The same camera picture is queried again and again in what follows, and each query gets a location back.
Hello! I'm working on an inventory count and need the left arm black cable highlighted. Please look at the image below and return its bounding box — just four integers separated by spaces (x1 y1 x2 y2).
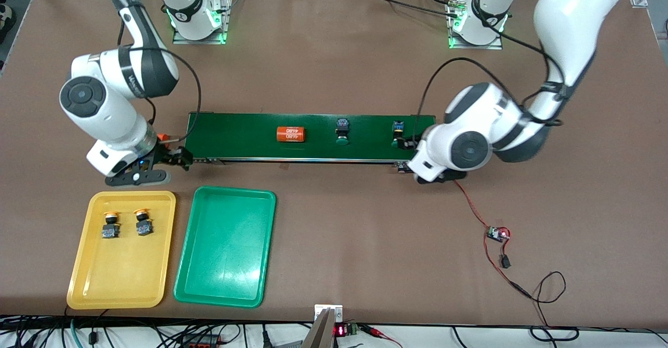
412 0 567 148

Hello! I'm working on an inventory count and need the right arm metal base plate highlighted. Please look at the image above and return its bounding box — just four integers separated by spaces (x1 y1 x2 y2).
172 0 233 45

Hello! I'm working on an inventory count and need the yellow push button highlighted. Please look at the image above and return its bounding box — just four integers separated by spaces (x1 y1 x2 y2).
102 211 122 240
134 208 154 237

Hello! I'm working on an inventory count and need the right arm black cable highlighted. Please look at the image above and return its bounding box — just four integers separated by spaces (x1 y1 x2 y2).
117 4 202 142

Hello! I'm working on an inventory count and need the yellow plastic tray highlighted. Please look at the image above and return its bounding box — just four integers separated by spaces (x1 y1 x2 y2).
66 190 177 310

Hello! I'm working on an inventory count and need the green conveyor belt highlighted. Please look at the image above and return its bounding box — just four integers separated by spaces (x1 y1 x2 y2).
184 112 443 174

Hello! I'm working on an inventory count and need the black cable on table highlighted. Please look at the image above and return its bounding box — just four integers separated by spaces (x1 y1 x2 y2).
360 0 470 20

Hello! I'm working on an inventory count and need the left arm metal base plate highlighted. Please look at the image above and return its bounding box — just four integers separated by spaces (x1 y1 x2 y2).
448 0 504 50

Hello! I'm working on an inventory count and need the black cable loop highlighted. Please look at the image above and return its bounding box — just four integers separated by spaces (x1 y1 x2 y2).
530 326 580 342

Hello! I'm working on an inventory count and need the green plastic tray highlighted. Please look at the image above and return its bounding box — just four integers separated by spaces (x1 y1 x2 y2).
173 185 277 308

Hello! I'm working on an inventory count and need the silver camera mount pole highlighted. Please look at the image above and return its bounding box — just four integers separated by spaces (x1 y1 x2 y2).
300 304 344 348

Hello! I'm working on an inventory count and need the red black conveyor wire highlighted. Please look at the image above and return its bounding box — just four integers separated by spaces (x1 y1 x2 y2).
454 178 567 328

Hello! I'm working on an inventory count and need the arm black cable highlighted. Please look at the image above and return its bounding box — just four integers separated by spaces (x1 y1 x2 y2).
412 0 567 148
117 4 202 142

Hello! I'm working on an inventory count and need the black power strip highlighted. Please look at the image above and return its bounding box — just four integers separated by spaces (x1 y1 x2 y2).
180 334 222 348

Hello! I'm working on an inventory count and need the red clip lead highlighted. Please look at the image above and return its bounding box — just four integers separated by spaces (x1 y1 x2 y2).
360 325 403 348

